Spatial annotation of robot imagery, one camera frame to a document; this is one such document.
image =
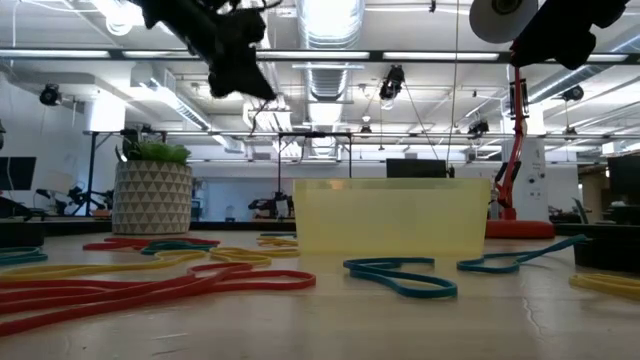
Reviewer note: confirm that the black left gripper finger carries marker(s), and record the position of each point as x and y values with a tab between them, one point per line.
240	75

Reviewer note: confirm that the teal rubber band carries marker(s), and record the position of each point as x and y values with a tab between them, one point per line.
277	234
500	269
175	246
380	272
20	256

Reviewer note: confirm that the long yellow rubber band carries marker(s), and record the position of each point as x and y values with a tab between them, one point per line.
240	256

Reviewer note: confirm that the yellow translucent plastic bin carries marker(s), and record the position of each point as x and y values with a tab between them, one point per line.
390	220

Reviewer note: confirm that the large red rubber band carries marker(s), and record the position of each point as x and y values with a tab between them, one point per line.
200	285

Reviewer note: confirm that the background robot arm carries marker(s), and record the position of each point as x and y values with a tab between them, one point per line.
270	206
75	197

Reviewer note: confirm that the white pillar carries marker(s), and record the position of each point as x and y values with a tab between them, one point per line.
535	165

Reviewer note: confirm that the green succulent in patterned pot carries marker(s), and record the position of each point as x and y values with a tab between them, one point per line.
150	200

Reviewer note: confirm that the black monitor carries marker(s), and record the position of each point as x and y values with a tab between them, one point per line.
625	180
415	168
17	172

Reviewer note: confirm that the black background metal rack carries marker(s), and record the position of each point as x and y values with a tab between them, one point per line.
91	170

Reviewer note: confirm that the red desk lamp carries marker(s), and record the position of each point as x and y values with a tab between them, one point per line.
520	229

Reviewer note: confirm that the black ceiling camera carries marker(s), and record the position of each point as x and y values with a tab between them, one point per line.
479	127
50	95
572	93
392	82

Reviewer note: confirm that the silver ventilation duct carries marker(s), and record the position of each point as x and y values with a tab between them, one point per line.
327	85

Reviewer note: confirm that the black background frame stand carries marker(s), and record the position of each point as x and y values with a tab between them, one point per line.
315	134

